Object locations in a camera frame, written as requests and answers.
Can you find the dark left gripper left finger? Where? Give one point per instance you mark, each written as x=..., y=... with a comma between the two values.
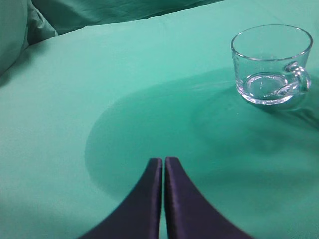
x=138, y=216

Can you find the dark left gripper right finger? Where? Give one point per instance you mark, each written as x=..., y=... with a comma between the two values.
x=188, y=214

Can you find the green table cloth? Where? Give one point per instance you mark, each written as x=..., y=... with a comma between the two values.
x=82, y=113

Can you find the clear glass mug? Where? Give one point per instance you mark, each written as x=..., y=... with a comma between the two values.
x=270, y=63

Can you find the green backdrop cloth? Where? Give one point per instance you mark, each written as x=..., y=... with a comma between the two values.
x=27, y=22

